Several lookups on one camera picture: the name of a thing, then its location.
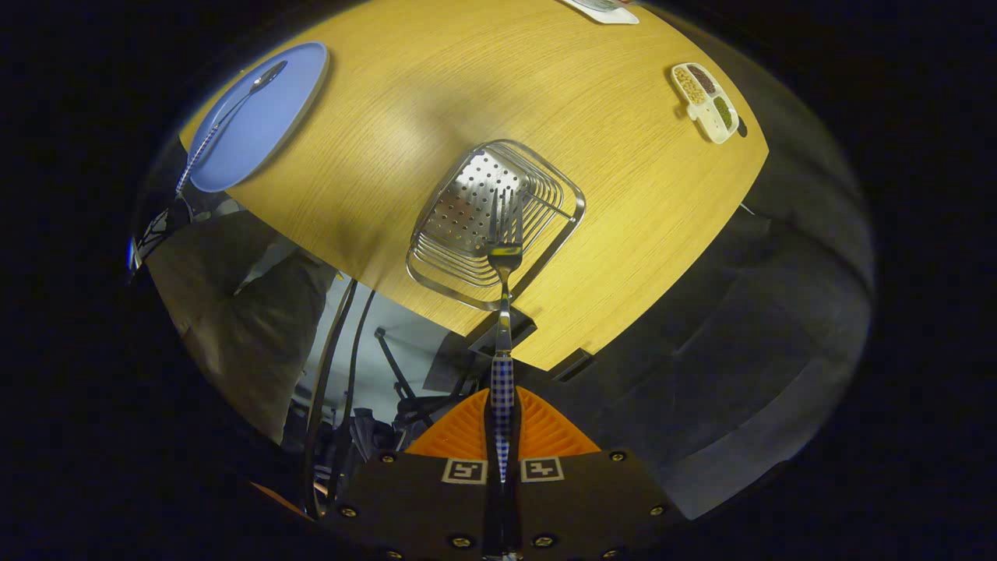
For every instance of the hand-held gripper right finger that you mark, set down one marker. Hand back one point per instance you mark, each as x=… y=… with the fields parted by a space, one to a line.
x=584 y=506

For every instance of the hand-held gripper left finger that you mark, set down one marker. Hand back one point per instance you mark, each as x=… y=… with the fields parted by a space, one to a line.
x=420 y=506

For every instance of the blue round plate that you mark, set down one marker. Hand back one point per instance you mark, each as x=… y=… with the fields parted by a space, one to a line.
x=265 y=132

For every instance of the white divided snack dish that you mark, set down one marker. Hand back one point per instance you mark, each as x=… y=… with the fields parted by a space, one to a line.
x=713 y=117

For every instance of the white square coaster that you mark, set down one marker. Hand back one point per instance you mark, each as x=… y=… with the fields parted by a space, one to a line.
x=615 y=15

